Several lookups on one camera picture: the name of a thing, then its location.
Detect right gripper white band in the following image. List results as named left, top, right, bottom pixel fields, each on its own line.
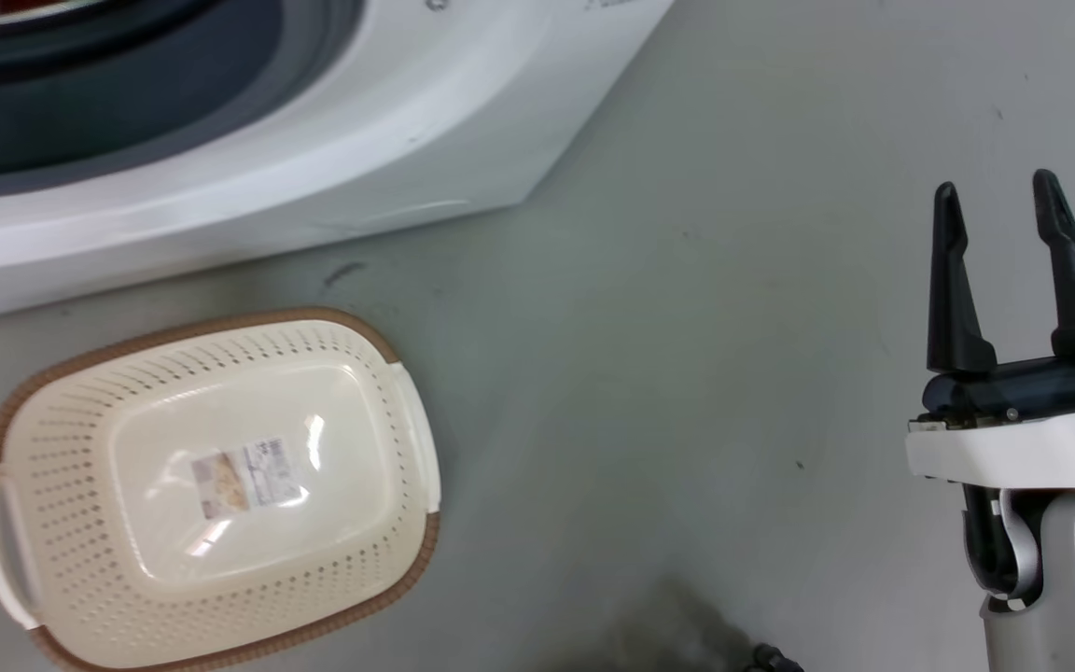
left=904, top=168, right=1075, bottom=490

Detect white washing machine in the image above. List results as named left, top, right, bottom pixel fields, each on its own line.
left=0, top=0, right=678, bottom=328

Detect cream perforated laundry basket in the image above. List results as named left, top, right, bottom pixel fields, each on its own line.
left=0, top=307, right=442, bottom=672

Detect printed paper label sticker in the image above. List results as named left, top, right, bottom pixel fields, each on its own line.
left=190, top=437, right=307, bottom=521

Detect dark grey door gasket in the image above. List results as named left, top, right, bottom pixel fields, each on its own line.
left=0, top=0, right=368, bottom=184

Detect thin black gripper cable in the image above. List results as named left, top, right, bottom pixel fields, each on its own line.
left=962, top=485, right=1019, bottom=600

